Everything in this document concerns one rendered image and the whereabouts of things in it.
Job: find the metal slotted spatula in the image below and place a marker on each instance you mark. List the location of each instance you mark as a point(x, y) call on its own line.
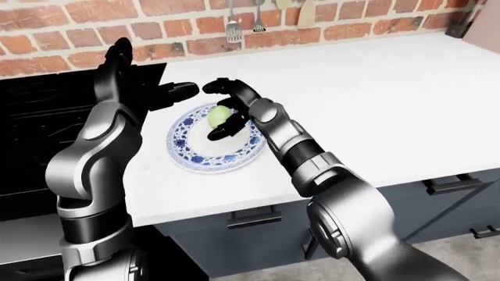
point(233, 32)

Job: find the dark knife block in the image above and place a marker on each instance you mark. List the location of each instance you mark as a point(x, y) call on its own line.
point(463, 20)

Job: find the black stove cooktop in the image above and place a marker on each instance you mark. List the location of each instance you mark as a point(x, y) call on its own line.
point(43, 117)

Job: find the wooden spatula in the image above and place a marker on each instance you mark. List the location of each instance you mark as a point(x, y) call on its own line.
point(306, 17)

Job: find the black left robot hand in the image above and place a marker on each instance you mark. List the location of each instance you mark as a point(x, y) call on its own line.
point(111, 79)

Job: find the green brussel sprout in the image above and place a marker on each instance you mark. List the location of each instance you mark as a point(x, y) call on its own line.
point(216, 116)

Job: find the wooden spoon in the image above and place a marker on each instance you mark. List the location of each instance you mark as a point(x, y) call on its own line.
point(280, 3)

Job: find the dark grey kitchen cabinet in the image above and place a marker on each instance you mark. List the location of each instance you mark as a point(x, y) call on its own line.
point(437, 210)

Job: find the blue white patterned plate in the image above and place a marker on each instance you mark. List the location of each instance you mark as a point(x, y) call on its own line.
point(187, 146)

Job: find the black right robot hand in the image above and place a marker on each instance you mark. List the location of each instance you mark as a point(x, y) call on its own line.
point(238, 96)

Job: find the metal slotted spoon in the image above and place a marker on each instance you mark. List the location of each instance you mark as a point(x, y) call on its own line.
point(259, 27)

